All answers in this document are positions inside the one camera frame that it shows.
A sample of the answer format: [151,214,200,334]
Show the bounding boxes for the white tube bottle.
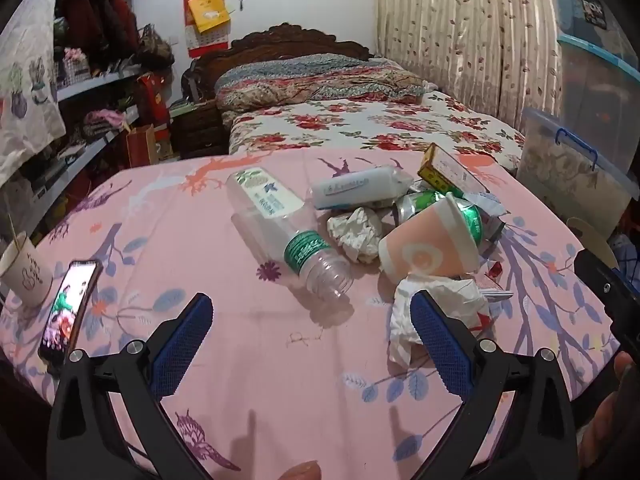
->
[306,167,416,211]

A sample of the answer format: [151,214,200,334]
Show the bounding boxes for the dark red clothes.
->
[55,0,141,61]

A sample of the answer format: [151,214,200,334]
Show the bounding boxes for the patterned quilt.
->
[214,52,433,113]

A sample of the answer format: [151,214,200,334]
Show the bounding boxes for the white tissue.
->
[326,206,383,264]

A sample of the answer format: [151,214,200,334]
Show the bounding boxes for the pink printed tablecloth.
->
[0,150,623,480]

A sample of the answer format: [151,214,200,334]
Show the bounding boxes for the blue clothes pile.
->
[607,232,640,281]

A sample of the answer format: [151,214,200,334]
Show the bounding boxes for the person's left hand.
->
[277,460,322,480]

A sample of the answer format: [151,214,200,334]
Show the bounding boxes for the clear storage box dark label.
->
[542,0,618,43]

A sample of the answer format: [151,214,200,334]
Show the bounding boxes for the person's right hand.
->
[577,351,640,465]

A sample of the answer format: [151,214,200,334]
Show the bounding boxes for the black smartphone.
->
[37,259,104,376]

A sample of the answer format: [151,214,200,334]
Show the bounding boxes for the beige leaf print curtain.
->
[372,0,566,131]

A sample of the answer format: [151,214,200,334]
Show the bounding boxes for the beige round bin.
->
[566,216,618,268]

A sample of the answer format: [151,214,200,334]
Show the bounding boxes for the thin wooden stick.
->
[5,210,22,253]

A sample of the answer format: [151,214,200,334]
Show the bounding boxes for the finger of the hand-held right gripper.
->
[573,249,640,361]

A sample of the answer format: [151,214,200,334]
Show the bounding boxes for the grey metal shelf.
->
[30,62,176,221]

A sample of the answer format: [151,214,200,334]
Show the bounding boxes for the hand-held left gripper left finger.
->
[46,291,216,480]

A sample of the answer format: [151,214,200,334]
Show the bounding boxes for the red gift bag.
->
[125,124,161,167]

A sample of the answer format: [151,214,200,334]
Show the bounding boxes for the clear plastic bottle green label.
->
[230,207,355,305]

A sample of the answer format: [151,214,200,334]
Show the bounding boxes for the pink cloth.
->
[82,109,126,136]

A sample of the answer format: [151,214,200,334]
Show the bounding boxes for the pink paper cup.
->
[377,192,483,281]

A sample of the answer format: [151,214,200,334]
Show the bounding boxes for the clear storage box turquoise lid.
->
[555,35,640,171]

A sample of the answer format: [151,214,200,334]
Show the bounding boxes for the clear storage box blue handle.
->
[515,107,633,241]

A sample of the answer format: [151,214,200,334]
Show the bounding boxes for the yellow and white box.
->
[417,142,491,196]

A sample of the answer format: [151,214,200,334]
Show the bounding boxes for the white cup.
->
[0,231,53,308]

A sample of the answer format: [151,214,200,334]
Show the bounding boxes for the brown handbag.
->
[137,24,176,68]

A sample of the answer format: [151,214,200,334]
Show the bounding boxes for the carved wooden headboard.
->
[192,22,376,91]

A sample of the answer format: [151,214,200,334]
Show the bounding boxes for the floral bed sheet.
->
[227,90,526,171]

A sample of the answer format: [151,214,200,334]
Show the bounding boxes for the white wrapper red print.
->
[387,272,516,368]

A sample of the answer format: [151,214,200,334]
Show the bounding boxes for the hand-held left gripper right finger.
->
[409,290,581,480]

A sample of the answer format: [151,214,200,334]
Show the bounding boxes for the red and yellow wall calendar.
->
[182,0,233,58]

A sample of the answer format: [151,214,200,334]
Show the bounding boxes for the dark wooden nightstand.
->
[170,100,231,158]

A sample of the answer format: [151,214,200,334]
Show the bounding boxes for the white plant print cloth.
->
[0,0,68,181]

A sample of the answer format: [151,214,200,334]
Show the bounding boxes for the plastic-wrapped white tissue pack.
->
[226,166,307,221]

